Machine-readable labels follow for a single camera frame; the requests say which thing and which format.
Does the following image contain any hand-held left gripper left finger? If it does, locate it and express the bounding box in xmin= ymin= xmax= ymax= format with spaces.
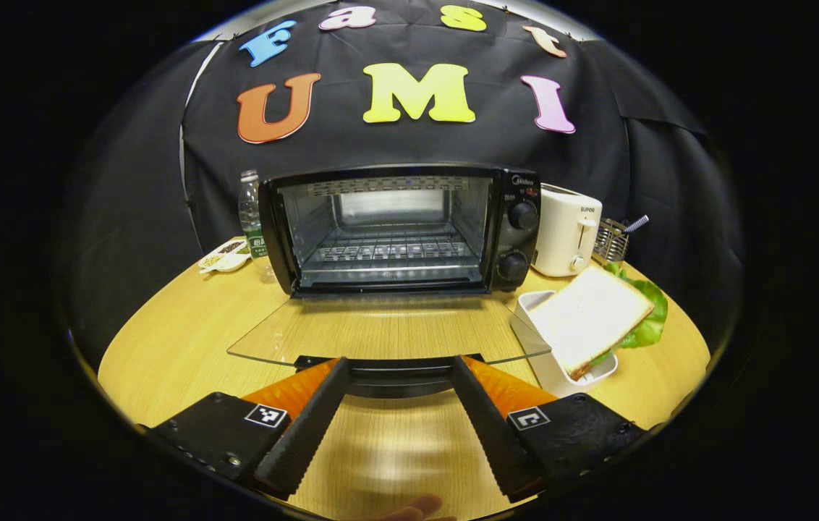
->
xmin=145 ymin=357 xmax=351 ymax=500

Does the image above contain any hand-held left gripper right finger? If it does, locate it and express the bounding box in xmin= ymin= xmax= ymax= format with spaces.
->
xmin=451 ymin=355 xmax=649 ymax=504

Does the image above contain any sandwich with lettuce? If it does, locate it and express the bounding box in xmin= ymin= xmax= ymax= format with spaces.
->
xmin=529 ymin=262 xmax=669 ymax=382

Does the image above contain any black electric oven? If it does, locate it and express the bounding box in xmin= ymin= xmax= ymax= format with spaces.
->
xmin=227 ymin=164 xmax=551 ymax=399

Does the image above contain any white rectangular dish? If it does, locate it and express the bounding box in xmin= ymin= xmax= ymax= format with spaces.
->
xmin=509 ymin=289 xmax=620 ymax=399

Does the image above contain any white divided snack tray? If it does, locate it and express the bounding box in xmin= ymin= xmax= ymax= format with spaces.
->
xmin=198 ymin=237 xmax=253 ymax=274

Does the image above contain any white toaster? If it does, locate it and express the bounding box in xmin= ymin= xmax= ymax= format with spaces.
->
xmin=531 ymin=183 xmax=603 ymax=278

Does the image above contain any clear plastic water bottle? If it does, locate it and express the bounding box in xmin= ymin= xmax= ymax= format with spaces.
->
xmin=238 ymin=169 xmax=276 ymax=283

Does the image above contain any black backdrop cloth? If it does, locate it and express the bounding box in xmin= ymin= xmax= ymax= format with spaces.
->
xmin=55 ymin=0 xmax=743 ymax=363

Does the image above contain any wire mesh utensil basket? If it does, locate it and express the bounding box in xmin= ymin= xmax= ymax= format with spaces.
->
xmin=593 ymin=217 xmax=631 ymax=265

